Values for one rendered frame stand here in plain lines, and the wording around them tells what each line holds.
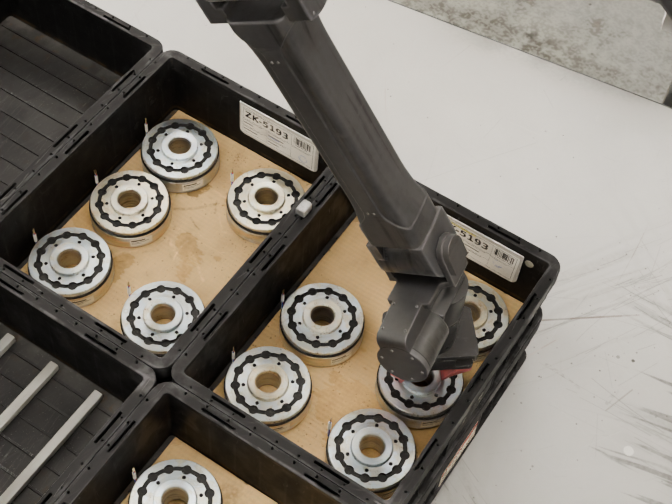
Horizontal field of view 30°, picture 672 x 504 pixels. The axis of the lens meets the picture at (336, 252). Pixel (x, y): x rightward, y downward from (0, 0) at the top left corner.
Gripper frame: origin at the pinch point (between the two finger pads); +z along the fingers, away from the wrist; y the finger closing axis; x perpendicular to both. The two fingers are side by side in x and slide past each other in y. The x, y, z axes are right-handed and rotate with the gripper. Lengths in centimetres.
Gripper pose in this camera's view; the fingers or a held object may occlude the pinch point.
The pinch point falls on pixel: (421, 373)
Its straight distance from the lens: 149.2
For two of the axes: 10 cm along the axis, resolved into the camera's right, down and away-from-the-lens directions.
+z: -0.5, 5.7, 8.2
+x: -1.0, -8.2, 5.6
